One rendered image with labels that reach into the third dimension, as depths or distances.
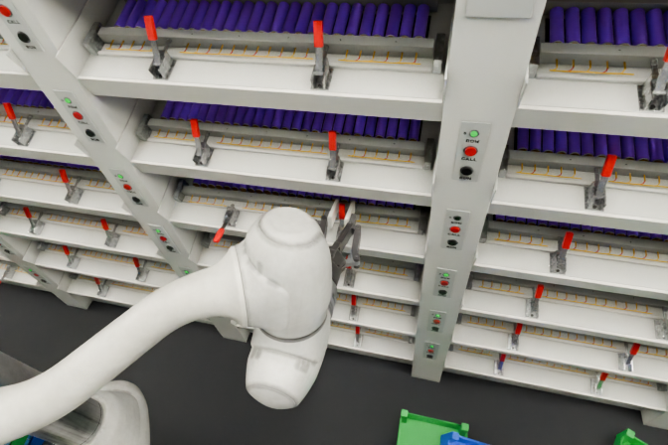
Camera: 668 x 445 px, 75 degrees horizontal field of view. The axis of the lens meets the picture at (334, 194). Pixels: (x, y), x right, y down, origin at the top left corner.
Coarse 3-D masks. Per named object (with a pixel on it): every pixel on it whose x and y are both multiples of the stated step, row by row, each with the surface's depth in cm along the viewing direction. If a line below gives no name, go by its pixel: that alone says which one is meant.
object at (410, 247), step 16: (176, 176) 104; (176, 192) 103; (160, 208) 100; (176, 208) 105; (192, 208) 104; (208, 208) 103; (256, 208) 101; (272, 208) 101; (416, 208) 95; (176, 224) 105; (192, 224) 102; (208, 224) 101; (240, 224) 100; (336, 224) 96; (384, 224) 95; (400, 224) 94; (416, 224) 93; (352, 240) 94; (368, 240) 94; (384, 240) 93; (400, 240) 92; (416, 240) 92; (384, 256) 95; (400, 256) 92; (416, 256) 90
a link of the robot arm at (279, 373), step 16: (256, 336) 60; (272, 336) 57; (320, 336) 60; (256, 352) 59; (272, 352) 58; (288, 352) 58; (304, 352) 58; (320, 352) 61; (256, 368) 58; (272, 368) 57; (288, 368) 57; (304, 368) 58; (256, 384) 57; (272, 384) 56; (288, 384) 57; (304, 384) 58; (272, 400) 58; (288, 400) 57
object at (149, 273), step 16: (32, 240) 148; (32, 256) 148; (48, 256) 150; (64, 256) 149; (80, 256) 147; (96, 256) 147; (112, 256) 146; (128, 256) 142; (80, 272) 145; (96, 272) 144; (112, 272) 143; (128, 272) 142; (144, 272) 139; (160, 272) 140
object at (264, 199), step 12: (192, 192) 103; (204, 192) 102; (216, 192) 102; (228, 192) 101; (240, 192) 101; (264, 204) 101; (276, 204) 99; (288, 204) 98; (300, 204) 97; (312, 204) 97; (324, 204) 96; (348, 204) 95; (360, 204) 95; (312, 216) 97; (360, 216) 95; (372, 216) 95; (384, 216) 94; (396, 216) 93; (408, 216) 92
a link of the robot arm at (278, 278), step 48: (288, 240) 49; (192, 288) 51; (240, 288) 50; (288, 288) 50; (96, 336) 53; (144, 336) 51; (288, 336) 56; (48, 384) 53; (96, 384) 53; (0, 432) 52
